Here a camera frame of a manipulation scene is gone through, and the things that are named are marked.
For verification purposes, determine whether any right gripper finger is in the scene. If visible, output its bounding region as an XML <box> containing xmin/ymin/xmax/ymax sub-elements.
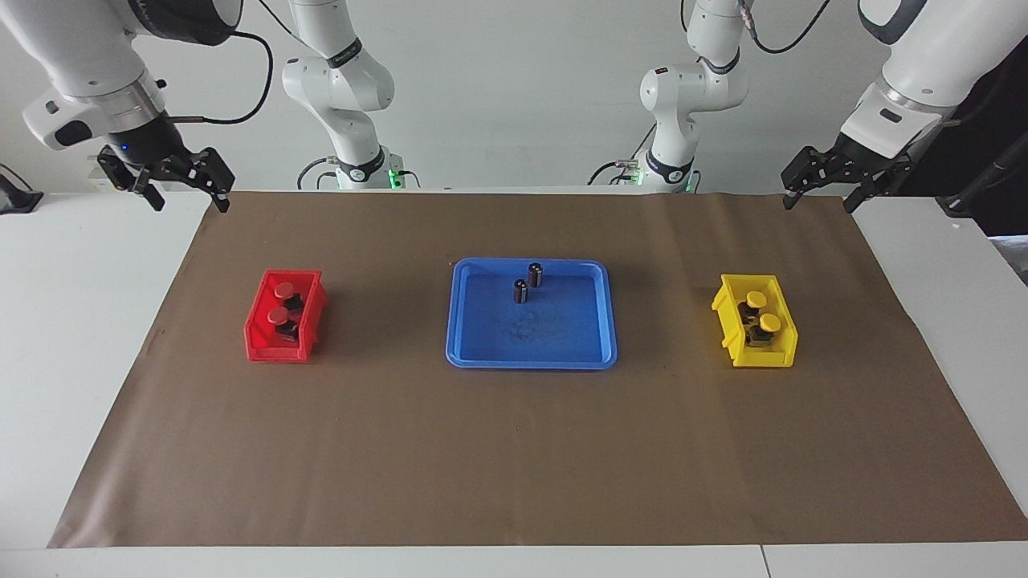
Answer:
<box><xmin>181</xmin><ymin>147</ymin><xmax>235</xmax><ymax>214</ymax></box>
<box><xmin>98</xmin><ymin>149</ymin><xmax>165</xmax><ymax>212</ymax></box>

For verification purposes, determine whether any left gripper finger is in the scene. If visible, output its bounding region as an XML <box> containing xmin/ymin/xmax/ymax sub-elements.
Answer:
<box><xmin>843</xmin><ymin>161</ymin><xmax>912</xmax><ymax>214</ymax></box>
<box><xmin>781</xmin><ymin>146</ymin><xmax>840</xmax><ymax>211</ymax></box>

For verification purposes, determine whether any blue plastic tray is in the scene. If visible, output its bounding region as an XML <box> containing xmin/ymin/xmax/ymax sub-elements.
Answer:
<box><xmin>445</xmin><ymin>257</ymin><xmax>619</xmax><ymax>371</ymax></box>

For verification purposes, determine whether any black stand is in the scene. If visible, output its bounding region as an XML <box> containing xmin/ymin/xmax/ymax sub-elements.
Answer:
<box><xmin>936</xmin><ymin>132</ymin><xmax>1028</xmax><ymax>219</ymax></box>

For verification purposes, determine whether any red plastic bin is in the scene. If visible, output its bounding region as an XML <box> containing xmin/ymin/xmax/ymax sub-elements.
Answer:
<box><xmin>243</xmin><ymin>268</ymin><xmax>328</xmax><ymax>364</ymax></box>

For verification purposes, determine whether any yellow plastic bin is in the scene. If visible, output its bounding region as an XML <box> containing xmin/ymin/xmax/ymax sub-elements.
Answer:
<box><xmin>711</xmin><ymin>274</ymin><xmax>799</xmax><ymax>369</ymax></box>

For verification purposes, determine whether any brown paper table mat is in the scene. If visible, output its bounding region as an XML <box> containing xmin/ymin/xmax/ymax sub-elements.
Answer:
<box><xmin>47</xmin><ymin>189</ymin><xmax>1028</xmax><ymax>550</ymax></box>

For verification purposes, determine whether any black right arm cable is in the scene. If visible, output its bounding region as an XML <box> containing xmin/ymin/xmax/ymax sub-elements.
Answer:
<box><xmin>165</xmin><ymin>31</ymin><xmax>275</xmax><ymax>126</ymax></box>

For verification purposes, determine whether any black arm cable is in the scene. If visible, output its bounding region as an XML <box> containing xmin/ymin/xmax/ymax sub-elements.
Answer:
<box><xmin>739</xmin><ymin>0</ymin><xmax>833</xmax><ymax>55</ymax></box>
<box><xmin>165</xmin><ymin>31</ymin><xmax>275</xmax><ymax>126</ymax></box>

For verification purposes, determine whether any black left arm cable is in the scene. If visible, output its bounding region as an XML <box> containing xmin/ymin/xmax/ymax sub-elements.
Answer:
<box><xmin>739</xmin><ymin>0</ymin><xmax>833</xmax><ymax>55</ymax></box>

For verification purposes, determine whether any black device with cable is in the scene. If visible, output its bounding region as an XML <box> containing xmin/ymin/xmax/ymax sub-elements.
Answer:
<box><xmin>0</xmin><ymin>163</ymin><xmax>45</xmax><ymax>215</ymax></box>

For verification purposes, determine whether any black base cable bundle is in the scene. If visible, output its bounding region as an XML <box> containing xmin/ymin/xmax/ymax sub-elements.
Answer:
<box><xmin>587</xmin><ymin>124</ymin><xmax>656</xmax><ymax>186</ymax></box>

